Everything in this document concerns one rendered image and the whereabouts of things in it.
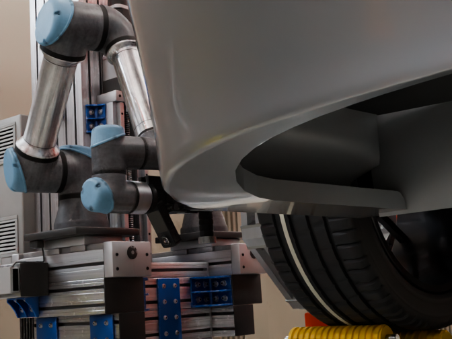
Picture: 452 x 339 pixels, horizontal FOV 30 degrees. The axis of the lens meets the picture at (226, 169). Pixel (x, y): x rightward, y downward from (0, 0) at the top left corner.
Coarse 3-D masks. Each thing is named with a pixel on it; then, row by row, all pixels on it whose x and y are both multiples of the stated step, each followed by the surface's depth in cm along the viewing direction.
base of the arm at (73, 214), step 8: (80, 192) 226; (64, 200) 227; (72, 200) 226; (80, 200) 226; (64, 208) 226; (72, 208) 225; (80, 208) 225; (56, 216) 228; (64, 216) 225; (72, 216) 224; (80, 216) 225; (88, 216) 224; (96, 216) 226; (104, 216) 228; (56, 224) 226; (64, 224) 224; (72, 224) 223; (80, 224) 223; (88, 224) 223; (96, 224) 225; (104, 224) 227
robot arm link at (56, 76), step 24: (48, 0) 204; (48, 24) 201; (72, 24) 201; (96, 24) 205; (48, 48) 205; (72, 48) 204; (96, 48) 209; (48, 72) 208; (72, 72) 210; (48, 96) 211; (48, 120) 214; (24, 144) 218; (48, 144) 218; (24, 168) 218; (48, 168) 220; (24, 192) 223; (48, 192) 227
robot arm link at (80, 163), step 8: (64, 152) 228; (72, 152) 228; (80, 152) 228; (88, 152) 229; (64, 160) 225; (72, 160) 226; (80, 160) 227; (88, 160) 228; (64, 168) 224; (72, 168) 225; (80, 168) 227; (88, 168) 228; (64, 176) 224; (72, 176) 225; (80, 176) 226; (88, 176) 227; (64, 184) 225; (72, 184) 226; (80, 184) 226; (56, 192) 228; (64, 192) 227; (72, 192) 226
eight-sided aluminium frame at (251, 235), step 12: (252, 216) 186; (240, 228) 185; (252, 228) 183; (384, 228) 218; (252, 240) 183; (252, 252) 186; (264, 252) 187; (264, 264) 187; (276, 276) 188; (288, 300) 192
